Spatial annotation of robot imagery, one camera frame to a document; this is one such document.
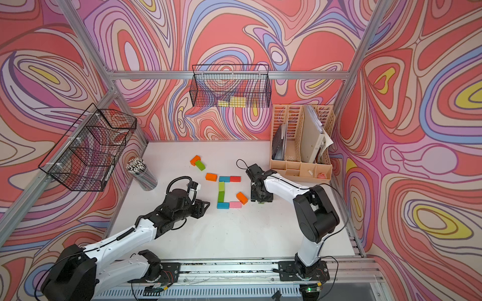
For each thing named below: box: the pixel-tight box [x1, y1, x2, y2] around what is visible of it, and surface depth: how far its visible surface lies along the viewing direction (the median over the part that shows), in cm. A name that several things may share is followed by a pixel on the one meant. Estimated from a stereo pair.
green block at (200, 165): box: [195, 159, 206, 172], surface depth 109 cm
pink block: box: [229, 201, 242, 209], surface depth 95 cm
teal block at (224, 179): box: [219, 176, 231, 183], surface depth 103 cm
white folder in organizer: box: [299, 104, 334, 164], surface depth 94 cm
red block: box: [229, 175, 242, 183], surface depth 103 cm
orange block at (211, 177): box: [205, 173, 218, 182], surface depth 103 cm
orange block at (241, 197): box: [235, 191, 249, 206], surface depth 96 cm
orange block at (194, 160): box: [189, 154, 201, 167], surface depth 110 cm
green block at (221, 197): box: [217, 190, 226, 203], surface depth 98 cm
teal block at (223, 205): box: [216, 201, 230, 210], surface depth 93 cm
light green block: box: [218, 181, 226, 192], surface depth 101 cm
